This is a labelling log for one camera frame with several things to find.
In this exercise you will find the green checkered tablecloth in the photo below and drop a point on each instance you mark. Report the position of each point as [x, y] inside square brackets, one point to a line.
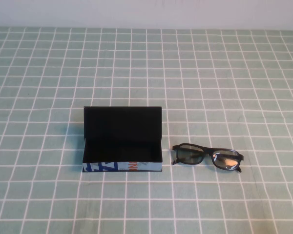
[210, 73]

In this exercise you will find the black printed glasses case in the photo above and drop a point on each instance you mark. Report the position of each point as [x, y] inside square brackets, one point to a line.
[122, 131]

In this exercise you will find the black frame glasses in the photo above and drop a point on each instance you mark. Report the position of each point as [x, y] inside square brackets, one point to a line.
[185, 156]

